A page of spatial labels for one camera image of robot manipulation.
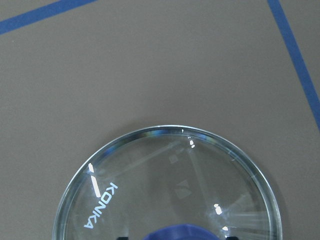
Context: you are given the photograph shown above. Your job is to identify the brown paper table mat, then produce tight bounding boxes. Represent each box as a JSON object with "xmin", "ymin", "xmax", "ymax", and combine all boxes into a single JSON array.
[{"xmin": 0, "ymin": 0, "xmax": 320, "ymax": 240}]

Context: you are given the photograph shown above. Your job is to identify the glass pot lid blue knob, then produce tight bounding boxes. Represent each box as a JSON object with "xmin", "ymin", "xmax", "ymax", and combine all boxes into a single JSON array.
[{"xmin": 52, "ymin": 125, "xmax": 283, "ymax": 240}]

